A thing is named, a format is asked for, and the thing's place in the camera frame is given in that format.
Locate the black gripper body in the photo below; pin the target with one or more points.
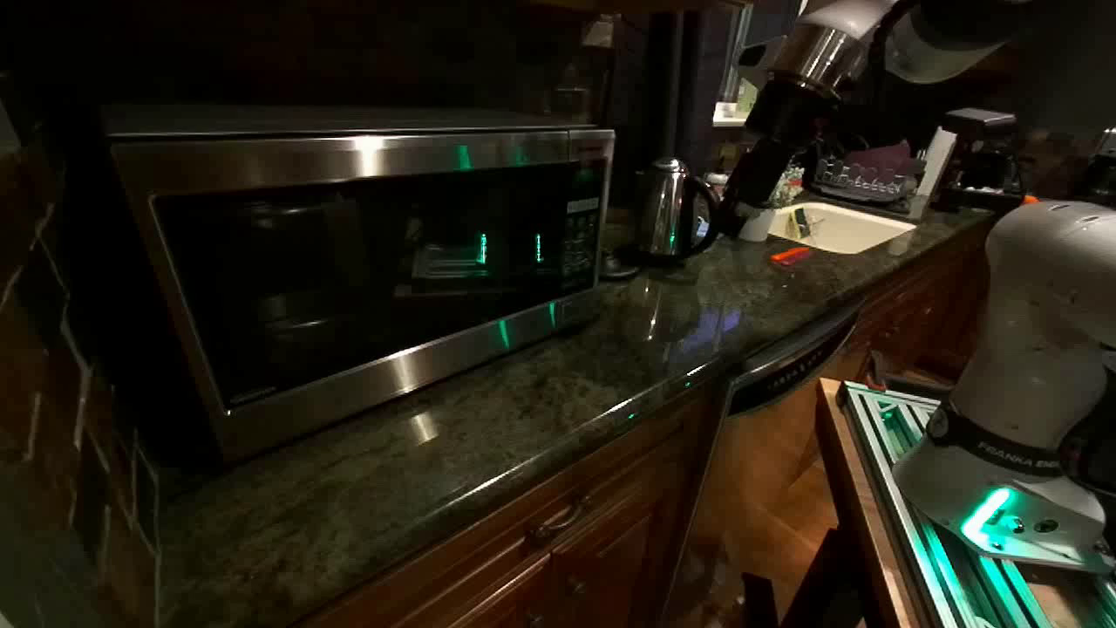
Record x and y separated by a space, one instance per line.
780 125

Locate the stainless steel microwave oven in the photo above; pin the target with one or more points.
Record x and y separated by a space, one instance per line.
318 261

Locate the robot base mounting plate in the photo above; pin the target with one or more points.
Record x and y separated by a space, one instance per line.
1004 514

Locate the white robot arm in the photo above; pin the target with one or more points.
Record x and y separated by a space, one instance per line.
1049 309

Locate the dish rack with dishes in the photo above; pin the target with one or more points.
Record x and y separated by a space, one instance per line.
875 175

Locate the white kitchen sink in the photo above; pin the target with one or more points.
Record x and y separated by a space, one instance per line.
833 229

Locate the orange object by sink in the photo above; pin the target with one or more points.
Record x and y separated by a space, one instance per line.
790 257

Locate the stainless steel electric kettle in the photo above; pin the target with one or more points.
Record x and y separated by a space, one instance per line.
677 214

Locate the black coffee maker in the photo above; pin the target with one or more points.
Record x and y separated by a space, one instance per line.
983 160

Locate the stainless dishwasher front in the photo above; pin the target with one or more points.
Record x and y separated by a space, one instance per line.
790 361

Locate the wooden cabinet drawer front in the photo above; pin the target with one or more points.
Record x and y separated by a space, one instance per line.
591 545

